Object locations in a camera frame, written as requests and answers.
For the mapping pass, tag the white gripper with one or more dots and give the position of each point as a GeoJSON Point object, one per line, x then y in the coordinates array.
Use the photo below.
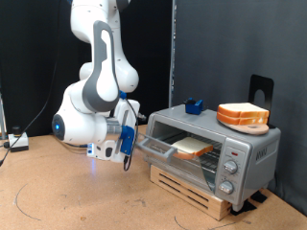
{"type": "Point", "coordinates": [132, 108]}

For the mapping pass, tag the blue small object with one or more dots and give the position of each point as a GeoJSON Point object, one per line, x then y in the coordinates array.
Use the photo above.
{"type": "Point", "coordinates": [194, 107]}

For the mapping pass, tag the white bread slice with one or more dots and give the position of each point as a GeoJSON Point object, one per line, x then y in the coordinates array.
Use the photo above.
{"type": "Point", "coordinates": [192, 145]}
{"type": "Point", "coordinates": [241, 109]}
{"type": "Point", "coordinates": [246, 121]}

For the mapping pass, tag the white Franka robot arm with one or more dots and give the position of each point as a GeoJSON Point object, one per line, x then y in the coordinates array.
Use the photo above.
{"type": "Point", "coordinates": [96, 80]}

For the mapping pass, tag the silver oven knob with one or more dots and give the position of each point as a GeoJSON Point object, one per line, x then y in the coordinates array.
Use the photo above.
{"type": "Point", "coordinates": [230, 167]}
{"type": "Point", "coordinates": [225, 187]}

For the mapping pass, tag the silver toaster oven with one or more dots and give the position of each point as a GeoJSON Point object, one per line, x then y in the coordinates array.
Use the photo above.
{"type": "Point", "coordinates": [265, 153]}

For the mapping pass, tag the vertical metal pole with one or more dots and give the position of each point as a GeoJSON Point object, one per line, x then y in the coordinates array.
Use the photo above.
{"type": "Point", "coordinates": [173, 48]}

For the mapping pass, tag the slotted wooden block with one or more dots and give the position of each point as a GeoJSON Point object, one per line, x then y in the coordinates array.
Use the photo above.
{"type": "Point", "coordinates": [192, 198]}

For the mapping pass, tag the round wooden cutting board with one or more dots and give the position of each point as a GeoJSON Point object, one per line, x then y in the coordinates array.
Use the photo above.
{"type": "Point", "coordinates": [252, 129]}

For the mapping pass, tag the black metal bookend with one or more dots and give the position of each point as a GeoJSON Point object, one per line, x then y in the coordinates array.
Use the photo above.
{"type": "Point", "coordinates": [255, 83]}

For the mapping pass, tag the white box with black button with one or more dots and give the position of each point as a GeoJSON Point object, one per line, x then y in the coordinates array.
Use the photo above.
{"type": "Point", "coordinates": [18, 140]}

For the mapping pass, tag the black foam pad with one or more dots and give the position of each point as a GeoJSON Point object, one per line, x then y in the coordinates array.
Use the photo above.
{"type": "Point", "coordinates": [243, 207]}
{"type": "Point", "coordinates": [259, 197]}

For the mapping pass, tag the blue printed camera mount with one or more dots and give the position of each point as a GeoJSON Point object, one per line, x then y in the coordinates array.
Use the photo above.
{"type": "Point", "coordinates": [127, 140]}

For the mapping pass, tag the metal frame post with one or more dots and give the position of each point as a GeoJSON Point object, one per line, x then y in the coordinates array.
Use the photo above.
{"type": "Point", "coordinates": [2, 118]}

